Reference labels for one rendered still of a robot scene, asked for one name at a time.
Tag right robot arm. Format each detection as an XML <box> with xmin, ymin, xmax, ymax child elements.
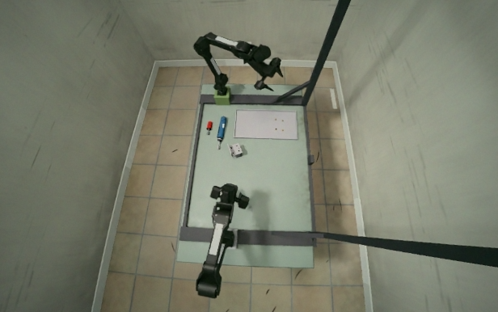
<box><xmin>193</xmin><ymin>32</ymin><xmax>277</xmax><ymax>95</ymax></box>

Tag white metal bracket with holes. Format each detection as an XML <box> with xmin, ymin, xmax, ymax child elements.
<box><xmin>228</xmin><ymin>143</ymin><xmax>242</xmax><ymax>157</ymax></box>

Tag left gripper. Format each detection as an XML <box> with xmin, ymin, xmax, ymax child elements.
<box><xmin>210</xmin><ymin>185</ymin><xmax>249</xmax><ymax>209</ymax></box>

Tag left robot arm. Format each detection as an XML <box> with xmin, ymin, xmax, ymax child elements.
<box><xmin>196</xmin><ymin>183</ymin><xmax>238</xmax><ymax>299</ymax></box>

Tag blue cordless screwdriver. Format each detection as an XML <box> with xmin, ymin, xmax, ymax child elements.
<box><xmin>217</xmin><ymin>116</ymin><xmax>226</xmax><ymax>150</ymax></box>

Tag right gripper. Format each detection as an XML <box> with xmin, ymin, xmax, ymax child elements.
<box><xmin>254</xmin><ymin>57</ymin><xmax>283</xmax><ymax>91</ymax></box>

